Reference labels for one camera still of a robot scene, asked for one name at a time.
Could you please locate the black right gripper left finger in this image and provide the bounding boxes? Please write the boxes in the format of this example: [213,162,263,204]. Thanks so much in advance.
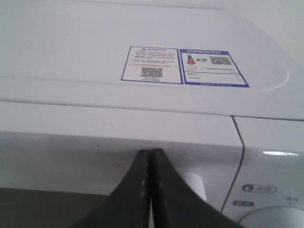
[71,150,150,228]

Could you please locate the blue energy label sticker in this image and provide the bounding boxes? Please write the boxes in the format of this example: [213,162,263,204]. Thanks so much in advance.
[179,49,249,88]

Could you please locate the white power knob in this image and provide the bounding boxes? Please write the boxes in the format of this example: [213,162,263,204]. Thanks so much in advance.
[238,207,304,228]

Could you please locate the white microwave oven body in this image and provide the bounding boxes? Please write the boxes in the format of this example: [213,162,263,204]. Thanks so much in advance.
[0,0,304,228]

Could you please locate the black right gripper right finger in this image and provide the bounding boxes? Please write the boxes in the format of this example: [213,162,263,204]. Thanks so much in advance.
[149,148,240,228]

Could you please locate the white microwave door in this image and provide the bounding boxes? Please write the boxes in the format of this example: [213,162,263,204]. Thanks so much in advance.
[0,102,243,228]

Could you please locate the blue warning label sticker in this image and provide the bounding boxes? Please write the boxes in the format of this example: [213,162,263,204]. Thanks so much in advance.
[121,46,183,85]

